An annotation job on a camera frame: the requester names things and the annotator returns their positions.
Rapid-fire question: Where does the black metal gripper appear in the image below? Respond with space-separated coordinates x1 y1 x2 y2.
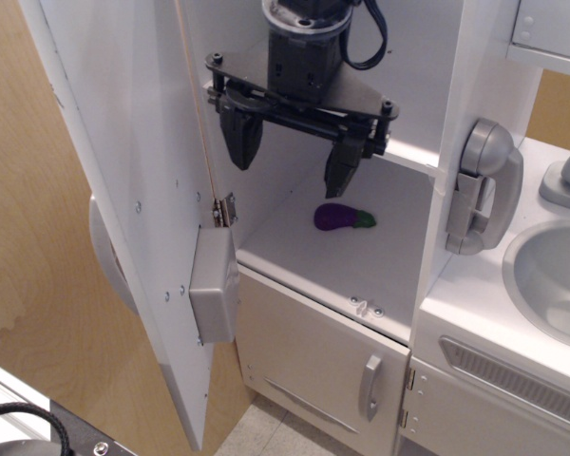
205 32 399 199

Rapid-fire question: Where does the brass fridge door hinge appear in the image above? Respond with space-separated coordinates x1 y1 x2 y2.
213 193 238 228

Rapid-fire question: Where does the white toy fridge cabinet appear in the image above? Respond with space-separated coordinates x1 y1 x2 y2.
182 1 540 369

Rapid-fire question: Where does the purple toy eggplant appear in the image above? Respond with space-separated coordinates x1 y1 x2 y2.
313 203 377 231

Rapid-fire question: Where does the grey ice dispenser box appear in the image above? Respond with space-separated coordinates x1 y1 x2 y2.
189 228 240 344

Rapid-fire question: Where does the clear plastic door latch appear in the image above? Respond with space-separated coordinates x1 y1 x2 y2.
349 296 385 318

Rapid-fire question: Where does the grey toy telephone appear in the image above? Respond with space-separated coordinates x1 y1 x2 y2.
446 118 523 256

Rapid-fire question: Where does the brass upper oven hinge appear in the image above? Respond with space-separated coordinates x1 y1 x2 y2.
406 368 416 390

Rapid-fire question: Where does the brass oven hinge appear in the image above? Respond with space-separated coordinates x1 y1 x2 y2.
399 408 409 428
406 368 416 390

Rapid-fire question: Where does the white upper cabinet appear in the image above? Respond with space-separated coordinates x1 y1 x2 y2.
511 0 570 58

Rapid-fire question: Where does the silver round sink basin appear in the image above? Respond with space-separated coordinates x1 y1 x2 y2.
502 220 570 346

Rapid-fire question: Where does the brass lower oven hinge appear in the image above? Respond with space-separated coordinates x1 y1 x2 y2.
399 408 409 428

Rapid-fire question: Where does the white oven door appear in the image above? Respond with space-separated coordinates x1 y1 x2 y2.
400 357 570 455

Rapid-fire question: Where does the grey oven vent panel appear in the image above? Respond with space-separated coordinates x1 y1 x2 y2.
439 336 570 425

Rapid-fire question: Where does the black looped gripper cable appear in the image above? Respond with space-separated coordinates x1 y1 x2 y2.
343 0 390 68

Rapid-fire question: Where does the grey upper door handle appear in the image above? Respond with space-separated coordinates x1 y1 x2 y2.
88 195 139 315

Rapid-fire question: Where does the grey door handle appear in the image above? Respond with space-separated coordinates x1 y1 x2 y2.
88 195 139 315
358 354 382 422

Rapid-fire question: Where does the grey lower door handle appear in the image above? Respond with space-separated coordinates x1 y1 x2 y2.
358 354 382 422

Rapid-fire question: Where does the black metal base plate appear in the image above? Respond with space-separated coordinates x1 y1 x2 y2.
49 400 134 456

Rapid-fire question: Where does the black braided cable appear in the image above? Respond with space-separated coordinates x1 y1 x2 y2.
0 401 70 456

